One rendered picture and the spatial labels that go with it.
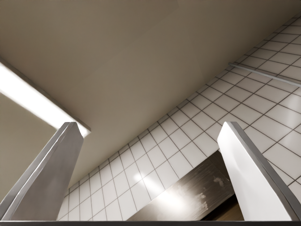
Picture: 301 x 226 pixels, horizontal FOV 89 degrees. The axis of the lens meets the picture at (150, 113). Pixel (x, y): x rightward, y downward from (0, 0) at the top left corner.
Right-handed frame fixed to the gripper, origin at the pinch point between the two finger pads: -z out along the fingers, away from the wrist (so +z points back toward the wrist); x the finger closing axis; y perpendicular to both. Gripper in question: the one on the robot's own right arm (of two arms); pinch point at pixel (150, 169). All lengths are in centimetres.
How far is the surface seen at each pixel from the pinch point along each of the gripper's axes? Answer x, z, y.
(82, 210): 46, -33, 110
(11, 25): 60, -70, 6
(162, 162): -8, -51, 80
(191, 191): -21, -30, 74
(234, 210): -37, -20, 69
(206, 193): -28, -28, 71
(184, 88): -26, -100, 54
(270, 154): -57, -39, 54
